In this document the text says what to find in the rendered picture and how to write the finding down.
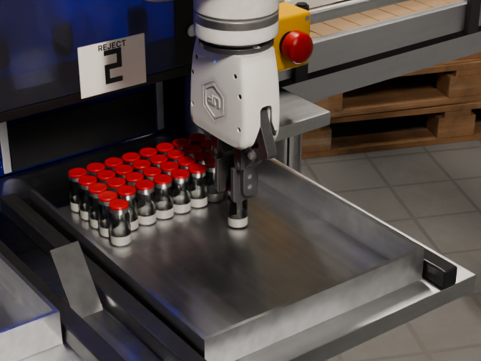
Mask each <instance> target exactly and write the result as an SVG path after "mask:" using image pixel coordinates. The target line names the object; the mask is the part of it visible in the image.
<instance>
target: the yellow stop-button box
mask: <svg viewBox="0 0 481 361"><path fill-rule="evenodd" d="M310 21H311V14H310V12H309V11H307V10H305V9H302V8H300V7H297V6H294V5H293V4H290V3H287V2H285V1H283V0H279V18H278V35H277V36H276V37H275V38H274V44H273V46H272V47H273V48H274V49H275V54H276V64H277V70H278V72H281V71H284V70H287V69H291V68H294V67H299V66H302V65H305V64H308V62H309V58H308V59H307V60H306V61H305V62H302V63H300V64H294V63H292V62H290V61H288V60H286V59H285V58H284V57H283V55H282V52H281V46H282V43H283V40H284V39H285V37H286V36H287V34H289V33H290V32H292V31H295V30H299V31H301V32H304V33H306V34H308V35H309V36H310Z"/></svg>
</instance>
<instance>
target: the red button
mask: <svg viewBox="0 0 481 361"><path fill-rule="evenodd" d="M313 48H314V45H313V42H312V39H311V37H310V36H309V35H308V34H306V33H304V32H301V31H299V30H295V31H292V32H290V33H289V34H287V36H286V37H285V39H284V40H283V43H282V46H281V52H282V55H283V57H284V58H285V59H286V60H288V61H290V62H292V63H294V64H300V63H302V62H305V61H306V60H307V59H308V58H309V57H310V56H311V54H312V51H313Z"/></svg>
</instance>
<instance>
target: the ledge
mask: <svg viewBox="0 0 481 361"><path fill-rule="evenodd" d="M279 100H280V120H279V129H278V136H277V138H276V139H275V140H274V142H276V141H279V140H283V139H286V138H289V137H292V136H295V135H299V134H301V133H306V132H308V131H311V130H315V129H317V128H320V127H324V126H327V125H330V117H331V112H329V111H328V110H325V109H324V108H322V107H319V106H318V105H315V104H314V103H312V102H309V101H308V100H305V99H304V98H302V97H299V96H298V95H295V94H294V93H292V92H289V91H288V90H285V89H284V88H282V87H281V88H279Z"/></svg>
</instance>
